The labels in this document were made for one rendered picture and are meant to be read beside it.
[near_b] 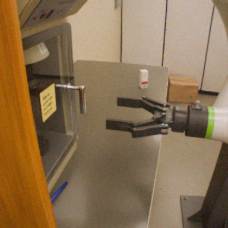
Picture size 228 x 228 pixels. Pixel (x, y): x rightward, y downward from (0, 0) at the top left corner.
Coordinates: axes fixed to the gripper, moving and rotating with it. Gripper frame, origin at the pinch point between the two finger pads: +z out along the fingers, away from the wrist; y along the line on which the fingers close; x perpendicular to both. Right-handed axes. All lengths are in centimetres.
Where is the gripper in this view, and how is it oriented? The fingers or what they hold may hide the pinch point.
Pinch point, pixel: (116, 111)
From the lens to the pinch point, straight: 71.4
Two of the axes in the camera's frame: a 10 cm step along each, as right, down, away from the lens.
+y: -2.4, 4.9, -8.4
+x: 0.1, 8.7, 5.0
